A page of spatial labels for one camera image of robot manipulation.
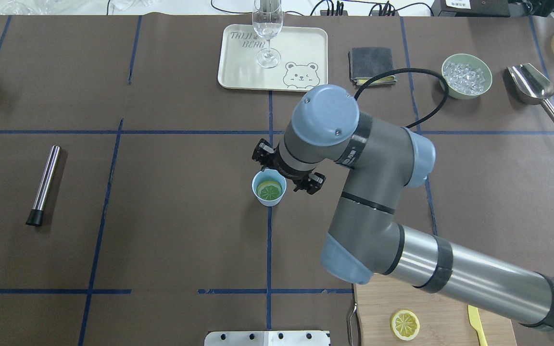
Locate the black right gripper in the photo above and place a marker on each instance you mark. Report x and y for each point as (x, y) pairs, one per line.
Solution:
(262, 153)

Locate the yellow lemon slice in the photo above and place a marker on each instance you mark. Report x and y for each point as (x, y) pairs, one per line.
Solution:
(405, 325)
(269, 190)

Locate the steel muddler with black tip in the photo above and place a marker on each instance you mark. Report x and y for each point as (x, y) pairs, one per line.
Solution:
(36, 215)

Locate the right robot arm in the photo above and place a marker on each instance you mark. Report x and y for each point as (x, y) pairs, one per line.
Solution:
(363, 238)

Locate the light blue paper cup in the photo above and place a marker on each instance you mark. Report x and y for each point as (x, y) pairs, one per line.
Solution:
(268, 174)

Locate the cream bear serving tray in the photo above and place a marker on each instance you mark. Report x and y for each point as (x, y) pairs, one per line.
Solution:
(298, 60)

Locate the grey folded cloth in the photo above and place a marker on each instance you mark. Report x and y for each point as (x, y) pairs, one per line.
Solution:
(368, 62)

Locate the clear wine glass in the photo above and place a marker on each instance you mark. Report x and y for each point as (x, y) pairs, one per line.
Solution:
(267, 22)

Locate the black power strip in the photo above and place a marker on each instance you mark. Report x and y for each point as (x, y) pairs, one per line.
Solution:
(360, 8)

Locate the green bowl of ice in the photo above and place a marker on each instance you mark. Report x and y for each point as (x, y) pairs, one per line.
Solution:
(467, 76)

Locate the bamboo cutting board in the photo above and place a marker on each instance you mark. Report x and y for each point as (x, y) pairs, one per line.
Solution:
(443, 321)

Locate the yellow plastic knife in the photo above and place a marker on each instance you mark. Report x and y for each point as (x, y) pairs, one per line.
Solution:
(476, 323)

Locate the steel ice scoop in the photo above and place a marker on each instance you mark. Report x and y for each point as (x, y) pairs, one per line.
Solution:
(533, 87)

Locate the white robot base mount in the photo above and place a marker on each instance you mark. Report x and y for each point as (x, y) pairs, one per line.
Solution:
(268, 338)

